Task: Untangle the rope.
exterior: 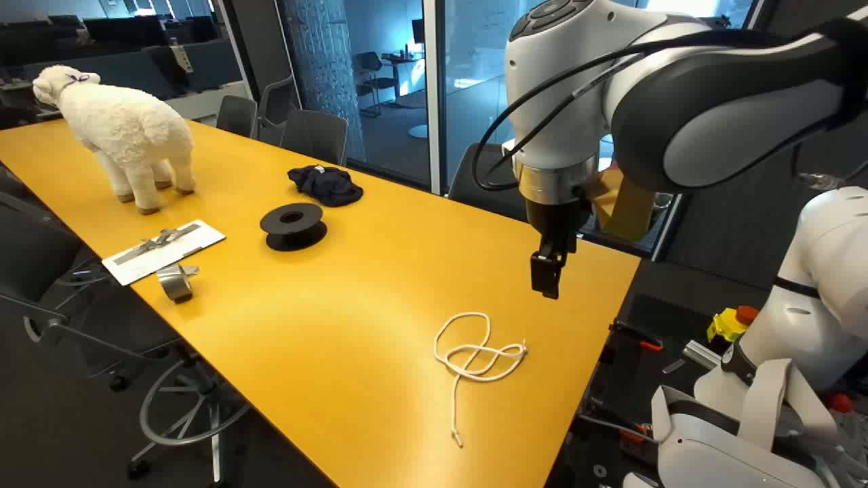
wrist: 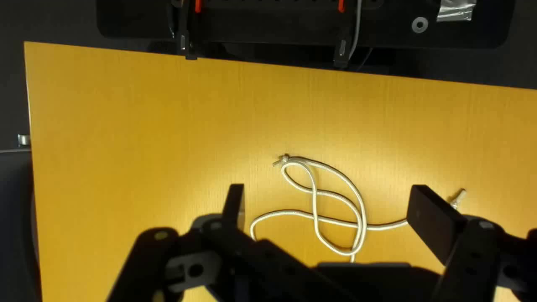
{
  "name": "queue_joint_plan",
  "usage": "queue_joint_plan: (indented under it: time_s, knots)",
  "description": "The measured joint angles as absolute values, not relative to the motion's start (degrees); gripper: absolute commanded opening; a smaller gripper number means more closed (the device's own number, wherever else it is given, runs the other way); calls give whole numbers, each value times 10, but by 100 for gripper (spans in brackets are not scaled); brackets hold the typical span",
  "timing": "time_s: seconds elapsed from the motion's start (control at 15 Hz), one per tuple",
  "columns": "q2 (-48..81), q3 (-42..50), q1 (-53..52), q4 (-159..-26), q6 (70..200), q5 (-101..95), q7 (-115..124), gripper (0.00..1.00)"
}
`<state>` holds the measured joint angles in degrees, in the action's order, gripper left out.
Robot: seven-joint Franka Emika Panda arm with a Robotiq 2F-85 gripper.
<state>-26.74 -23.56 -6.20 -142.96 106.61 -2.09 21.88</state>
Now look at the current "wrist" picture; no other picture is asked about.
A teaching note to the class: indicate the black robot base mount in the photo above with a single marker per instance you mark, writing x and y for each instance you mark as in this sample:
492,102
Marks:
339,25

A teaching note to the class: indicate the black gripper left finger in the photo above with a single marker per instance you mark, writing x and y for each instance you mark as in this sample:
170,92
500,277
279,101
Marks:
215,255

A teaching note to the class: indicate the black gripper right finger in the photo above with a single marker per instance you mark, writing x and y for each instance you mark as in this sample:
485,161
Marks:
478,255

